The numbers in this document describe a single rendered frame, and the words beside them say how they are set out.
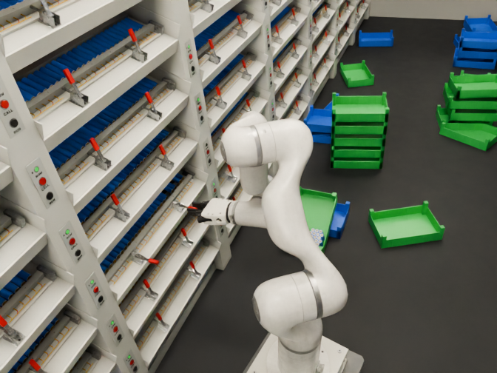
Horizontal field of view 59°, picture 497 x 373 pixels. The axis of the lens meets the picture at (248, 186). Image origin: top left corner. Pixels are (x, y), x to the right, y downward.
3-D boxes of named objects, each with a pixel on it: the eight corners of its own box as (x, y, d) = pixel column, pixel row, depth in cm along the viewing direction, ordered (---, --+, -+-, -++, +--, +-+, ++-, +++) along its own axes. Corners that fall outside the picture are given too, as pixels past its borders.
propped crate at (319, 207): (323, 255, 212) (322, 250, 205) (284, 246, 219) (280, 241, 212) (338, 198, 221) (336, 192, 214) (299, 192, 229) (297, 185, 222)
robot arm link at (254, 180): (253, 129, 140) (255, 196, 161) (233, 160, 129) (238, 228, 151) (279, 135, 137) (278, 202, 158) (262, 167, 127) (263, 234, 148)
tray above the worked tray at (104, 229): (196, 150, 167) (203, 123, 158) (97, 267, 125) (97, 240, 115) (150, 127, 169) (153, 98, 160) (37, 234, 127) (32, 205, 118)
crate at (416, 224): (424, 212, 228) (427, 200, 223) (441, 240, 212) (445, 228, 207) (367, 220, 227) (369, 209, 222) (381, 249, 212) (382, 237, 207)
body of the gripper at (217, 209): (231, 230, 152) (203, 227, 157) (242, 211, 159) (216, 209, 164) (225, 214, 148) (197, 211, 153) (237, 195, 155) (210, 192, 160)
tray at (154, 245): (204, 189, 180) (208, 174, 173) (116, 308, 137) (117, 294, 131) (161, 168, 182) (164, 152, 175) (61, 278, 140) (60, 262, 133)
